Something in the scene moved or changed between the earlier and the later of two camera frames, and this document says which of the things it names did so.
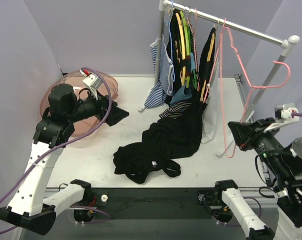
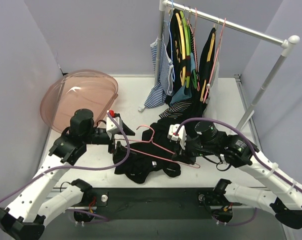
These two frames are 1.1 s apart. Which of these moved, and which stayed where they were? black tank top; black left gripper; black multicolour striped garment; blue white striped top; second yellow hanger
Moved: black left gripper
Stayed: second yellow hanger; blue white striped top; black tank top; black multicolour striped garment
